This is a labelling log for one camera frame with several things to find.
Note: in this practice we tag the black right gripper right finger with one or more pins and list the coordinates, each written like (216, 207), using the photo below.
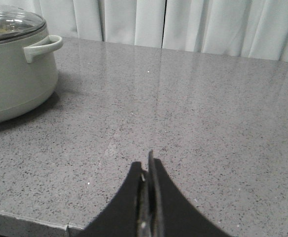
(172, 214)

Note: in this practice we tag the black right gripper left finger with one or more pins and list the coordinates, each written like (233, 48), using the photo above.
(119, 218)

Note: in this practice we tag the glass pot lid steel rim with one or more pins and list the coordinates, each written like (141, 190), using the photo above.
(16, 22)

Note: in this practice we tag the pale green electric cooking pot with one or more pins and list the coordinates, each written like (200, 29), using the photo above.
(28, 72)

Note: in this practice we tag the white curtain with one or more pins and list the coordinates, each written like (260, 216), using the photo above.
(246, 28)

